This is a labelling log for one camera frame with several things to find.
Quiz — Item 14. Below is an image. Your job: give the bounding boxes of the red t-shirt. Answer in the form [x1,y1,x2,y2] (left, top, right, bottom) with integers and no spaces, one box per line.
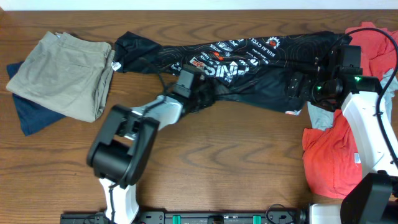
[302,22,396,199]

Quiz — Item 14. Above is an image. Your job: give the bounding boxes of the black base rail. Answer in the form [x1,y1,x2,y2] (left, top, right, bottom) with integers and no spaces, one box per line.
[60,210,312,224]

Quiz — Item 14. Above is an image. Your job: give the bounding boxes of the light grey t-shirt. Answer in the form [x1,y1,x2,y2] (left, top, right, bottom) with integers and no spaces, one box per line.
[307,77,397,131]

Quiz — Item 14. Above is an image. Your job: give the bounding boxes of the folded khaki trousers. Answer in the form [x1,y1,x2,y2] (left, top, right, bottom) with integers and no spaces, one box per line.
[6,32,115,123]

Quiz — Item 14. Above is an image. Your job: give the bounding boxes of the black patterned cycling jersey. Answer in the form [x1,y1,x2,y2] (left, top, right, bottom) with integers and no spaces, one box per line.
[113,31,352,115]

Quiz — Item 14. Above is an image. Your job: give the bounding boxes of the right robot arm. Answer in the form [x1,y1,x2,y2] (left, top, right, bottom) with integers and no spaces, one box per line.
[287,45,397,223]

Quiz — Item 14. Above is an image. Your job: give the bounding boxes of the folded navy blue garment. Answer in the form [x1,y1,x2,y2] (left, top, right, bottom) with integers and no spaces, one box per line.
[6,61,67,137]

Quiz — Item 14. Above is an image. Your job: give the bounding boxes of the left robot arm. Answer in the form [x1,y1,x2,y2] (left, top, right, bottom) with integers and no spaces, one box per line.
[86,79,216,223]

